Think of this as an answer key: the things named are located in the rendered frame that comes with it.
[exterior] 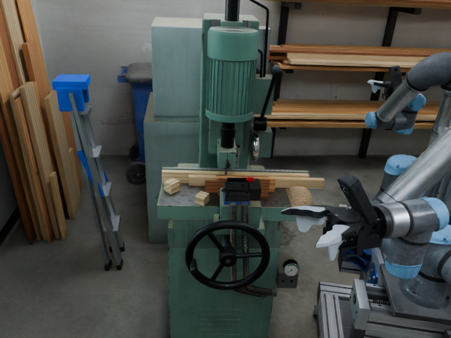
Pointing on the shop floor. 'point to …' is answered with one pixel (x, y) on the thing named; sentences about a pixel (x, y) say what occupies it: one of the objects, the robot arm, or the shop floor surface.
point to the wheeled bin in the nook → (139, 84)
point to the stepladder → (90, 161)
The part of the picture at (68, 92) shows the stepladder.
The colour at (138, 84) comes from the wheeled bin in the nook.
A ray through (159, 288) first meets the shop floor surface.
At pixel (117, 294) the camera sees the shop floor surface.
